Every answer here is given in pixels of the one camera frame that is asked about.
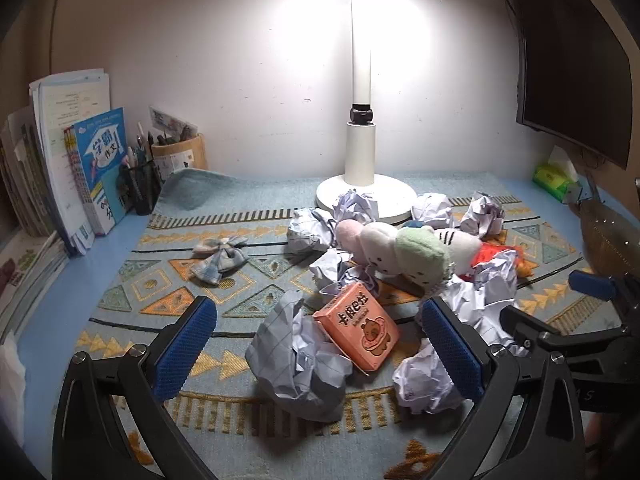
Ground white desk lamp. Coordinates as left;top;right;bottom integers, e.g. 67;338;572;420
315;0;417;226

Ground stack of flat magazines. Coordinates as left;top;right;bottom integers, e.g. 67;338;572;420
0;225;72;332

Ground dark upright books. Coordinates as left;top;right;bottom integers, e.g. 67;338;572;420
0;105;57;239

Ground black curved television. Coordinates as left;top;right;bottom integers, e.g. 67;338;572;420
502;0;635;171

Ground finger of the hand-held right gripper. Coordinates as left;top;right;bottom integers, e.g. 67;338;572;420
569;268;640;332
500;304;640;362

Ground white tissue sheet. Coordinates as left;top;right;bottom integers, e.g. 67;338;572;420
0;332;27;442

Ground person's right hand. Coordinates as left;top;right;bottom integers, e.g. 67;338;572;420
585;402;621;466

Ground blue plaid fabric bow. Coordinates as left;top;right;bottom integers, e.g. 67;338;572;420
190;235;250;286

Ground green plush toy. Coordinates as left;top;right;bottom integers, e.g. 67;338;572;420
394;226;452;287

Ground blue patterned woven mat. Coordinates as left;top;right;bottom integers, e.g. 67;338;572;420
75;167;621;480

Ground pink plush toy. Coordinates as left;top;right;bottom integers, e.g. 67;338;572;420
335;219;372;262

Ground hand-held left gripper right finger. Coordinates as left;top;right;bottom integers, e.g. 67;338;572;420
422;297;583;480

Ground green tissue box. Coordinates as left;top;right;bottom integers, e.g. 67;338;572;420
531;146;581;202

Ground orange cartoon box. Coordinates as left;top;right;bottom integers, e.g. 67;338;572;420
312;281;402;375

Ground white cat plush toy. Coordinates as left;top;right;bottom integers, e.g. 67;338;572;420
434;227;484;275

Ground white workbook stack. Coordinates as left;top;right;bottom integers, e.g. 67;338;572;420
27;70;112;257

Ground red orange plush toy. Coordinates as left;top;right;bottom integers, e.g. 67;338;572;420
459;242;532;282

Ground small round white plush toy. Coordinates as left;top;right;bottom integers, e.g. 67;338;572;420
360;222;402;277

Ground pale printed card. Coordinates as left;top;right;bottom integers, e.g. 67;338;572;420
148;105;199;137

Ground black mesh pen holder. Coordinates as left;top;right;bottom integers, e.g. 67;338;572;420
117;157;162;216

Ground blue cover book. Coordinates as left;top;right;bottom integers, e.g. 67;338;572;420
62;106;127;237

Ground thin dark wall cable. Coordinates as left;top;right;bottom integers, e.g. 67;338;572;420
48;0;68;77

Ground pile of paper balls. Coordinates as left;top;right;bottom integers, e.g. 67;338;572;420
245;189;521;423

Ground amber ribbed glass plate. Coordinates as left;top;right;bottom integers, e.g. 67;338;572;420
577;200;640;281

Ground metal tablet stand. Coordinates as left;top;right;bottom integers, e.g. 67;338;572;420
564;174;607;207

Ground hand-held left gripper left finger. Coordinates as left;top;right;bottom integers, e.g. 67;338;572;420
52;296;221;480

